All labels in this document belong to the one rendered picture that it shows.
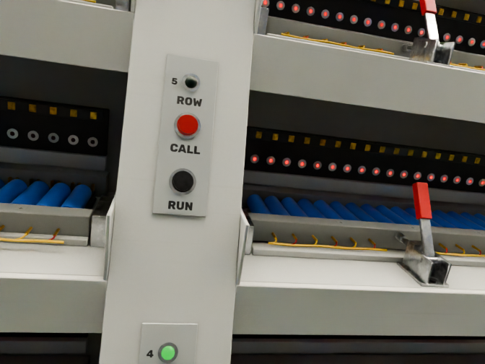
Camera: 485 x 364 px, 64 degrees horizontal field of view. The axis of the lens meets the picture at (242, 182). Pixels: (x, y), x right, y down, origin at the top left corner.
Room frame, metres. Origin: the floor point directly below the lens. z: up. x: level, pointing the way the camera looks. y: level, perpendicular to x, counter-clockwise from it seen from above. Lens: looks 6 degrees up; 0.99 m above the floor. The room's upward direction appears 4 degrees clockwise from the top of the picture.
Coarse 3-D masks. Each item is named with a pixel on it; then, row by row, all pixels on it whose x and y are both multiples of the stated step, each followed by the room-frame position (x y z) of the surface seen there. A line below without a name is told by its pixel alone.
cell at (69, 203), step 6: (78, 186) 0.40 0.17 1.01; (84, 186) 0.40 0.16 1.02; (72, 192) 0.38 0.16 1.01; (78, 192) 0.38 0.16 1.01; (84, 192) 0.39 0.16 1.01; (90, 192) 0.40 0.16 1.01; (72, 198) 0.36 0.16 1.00; (78, 198) 0.37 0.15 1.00; (84, 198) 0.38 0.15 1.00; (66, 204) 0.35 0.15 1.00; (72, 204) 0.35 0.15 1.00; (78, 204) 0.36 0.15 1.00; (84, 204) 0.38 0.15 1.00
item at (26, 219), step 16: (0, 208) 0.31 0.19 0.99; (16, 208) 0.32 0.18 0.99; (32, 208) 0.32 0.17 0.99; (48, 208) 0.33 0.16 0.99; (64, 208) 0.33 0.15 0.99; (0, 224) 0.31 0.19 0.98; (16, 224) 0.31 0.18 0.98; (32, 224) 0.32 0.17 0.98; (48, 224) 0.32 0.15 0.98; (64, 224) 0.32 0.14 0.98; (80, 224) 0.32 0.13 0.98; (16, 240) 0.30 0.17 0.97; (32, 240) 0.30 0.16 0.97; (48, 240) 0.31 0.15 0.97
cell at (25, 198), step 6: (30, 186) 0.38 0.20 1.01; (36, 186) 0.38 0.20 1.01; (42, 186) 0.39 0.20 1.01; (24, 192) 0.36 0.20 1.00; (30, 192) 0.36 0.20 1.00; (36, 192) 0.37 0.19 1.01; (42, 192) 0.38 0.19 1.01; (18, 198) 0.35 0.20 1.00; (24, 198) 0.35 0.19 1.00; (30, 198) 0.35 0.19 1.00; (36, 198) 0.36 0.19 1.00; (30, 204) 0.35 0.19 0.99
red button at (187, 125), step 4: (184, 116) 0.29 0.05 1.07; (188, 116) 0.29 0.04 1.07; (192, 116) 0.29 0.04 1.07; (180, 120) 0.29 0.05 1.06; (184, 120) 0.29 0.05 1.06; (188, 120) 0.29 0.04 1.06; (192, 120) 0.29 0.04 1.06; (196, 120) 0.29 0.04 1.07; (180, 124) 0.29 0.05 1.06; (184, 124) 0.29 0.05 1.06; (188, 124) 0.29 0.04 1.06; (192, 124) 0.29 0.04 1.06; (196, 124) 0.29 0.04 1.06; (180, 128) 0.29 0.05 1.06; (184, 128) 0.29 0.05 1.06; (188, 128) 0.29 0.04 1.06; (192, 128) 0.29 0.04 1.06; (196, 128) 0.29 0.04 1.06; (180, 132) 0.29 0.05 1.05; (184, 132) 0.29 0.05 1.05; (188, 132) 0.29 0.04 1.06; (192, 132) 0.29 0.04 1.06
